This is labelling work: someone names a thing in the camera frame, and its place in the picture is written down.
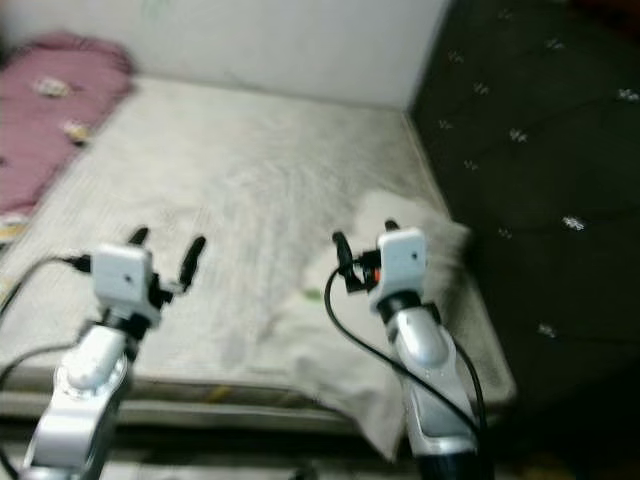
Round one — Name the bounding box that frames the white pillow with tree print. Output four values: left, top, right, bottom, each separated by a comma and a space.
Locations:
275, 190, 473, 461

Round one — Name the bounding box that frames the grey quilted mattress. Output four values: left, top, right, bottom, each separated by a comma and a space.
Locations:
0, 78, 517, 431

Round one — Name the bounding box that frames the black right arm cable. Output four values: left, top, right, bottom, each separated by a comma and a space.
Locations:
323, 268, 486, 431

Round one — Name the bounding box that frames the pink blanket with penguin prints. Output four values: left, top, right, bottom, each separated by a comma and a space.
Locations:
0, 33, 136, 241

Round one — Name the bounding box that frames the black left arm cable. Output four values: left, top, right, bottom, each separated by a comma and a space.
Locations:
0, 257, 97, 313

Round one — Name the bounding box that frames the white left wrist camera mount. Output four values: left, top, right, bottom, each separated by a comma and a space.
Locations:
93, 243, 156, 319

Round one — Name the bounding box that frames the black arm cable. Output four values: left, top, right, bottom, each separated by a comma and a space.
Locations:
0, 257, 97, 313
323, 268, 486, 431

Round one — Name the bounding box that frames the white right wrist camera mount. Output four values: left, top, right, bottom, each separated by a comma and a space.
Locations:
370, 228, 429, 301

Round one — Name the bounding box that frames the dark tufted headboard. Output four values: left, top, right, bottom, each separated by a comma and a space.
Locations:
405, 0, 640, 441

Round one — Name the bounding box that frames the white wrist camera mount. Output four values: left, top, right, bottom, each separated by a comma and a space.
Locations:
370, 228, 429, 301
93, 243, 156, 319

